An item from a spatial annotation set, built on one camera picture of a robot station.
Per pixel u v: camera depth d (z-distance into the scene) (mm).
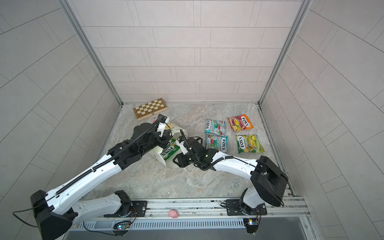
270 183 418
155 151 690
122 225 642
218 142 920
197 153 608
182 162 680
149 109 1084
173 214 694
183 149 698
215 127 991
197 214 707
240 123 1020
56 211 373
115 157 452
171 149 868
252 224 681
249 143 913
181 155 688
